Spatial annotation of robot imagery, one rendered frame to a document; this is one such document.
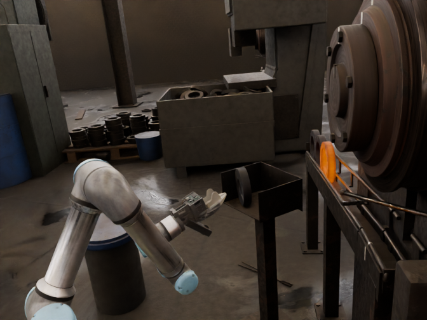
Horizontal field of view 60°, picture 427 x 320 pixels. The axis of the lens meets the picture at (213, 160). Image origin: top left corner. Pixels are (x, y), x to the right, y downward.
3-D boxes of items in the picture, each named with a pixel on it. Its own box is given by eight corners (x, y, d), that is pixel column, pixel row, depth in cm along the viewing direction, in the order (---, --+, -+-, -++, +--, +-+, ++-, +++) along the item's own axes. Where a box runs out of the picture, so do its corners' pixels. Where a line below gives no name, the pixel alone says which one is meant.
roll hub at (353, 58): (343, 133, 102) (345, 25, 93) (375, 169, 76) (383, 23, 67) (322, 134, 103) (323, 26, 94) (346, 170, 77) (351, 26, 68)
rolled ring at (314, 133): (314, 132, 191) (321, 131, 190) (309, 127, 209) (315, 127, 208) (315, 167, 194) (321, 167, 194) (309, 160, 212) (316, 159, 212)
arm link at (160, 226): (140, 253, 131) (129, 235, 127) (166, 235, 134) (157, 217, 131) (148, 264, 124) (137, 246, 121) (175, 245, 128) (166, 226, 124)
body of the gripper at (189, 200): (204, 197, 129) (175, 216, 125) (213, 215, 133) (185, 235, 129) (194, 190, 135) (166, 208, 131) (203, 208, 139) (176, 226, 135)
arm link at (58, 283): (23, 344, 104) (93, 161, 103) (17, 313, 116) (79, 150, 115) (65, 344, 111) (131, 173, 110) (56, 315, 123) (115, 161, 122)
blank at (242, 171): (242, 184, 161) (234, 185, 161) (243, 158, 151) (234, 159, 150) (251, 212, 150) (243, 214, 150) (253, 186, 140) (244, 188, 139)
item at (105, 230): (158, 278, 208) (147, 209, 194) (142, 320, 178) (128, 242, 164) (103, 279, 212) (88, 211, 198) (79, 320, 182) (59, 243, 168)
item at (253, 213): (267, 298, 185) (260, 161, 162) (304, 331, 163) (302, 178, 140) (232, 314, 176) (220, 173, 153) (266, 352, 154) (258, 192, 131)
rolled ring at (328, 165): (318, 143, 176) (326, 143, 175) (321, 183, 175) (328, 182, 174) (326, 140, 157) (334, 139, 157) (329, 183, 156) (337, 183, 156)
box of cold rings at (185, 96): (266, 146, 423) (264, 75, 397) (276, 172, 344) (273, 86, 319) (176, 152, 428) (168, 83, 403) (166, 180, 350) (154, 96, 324)
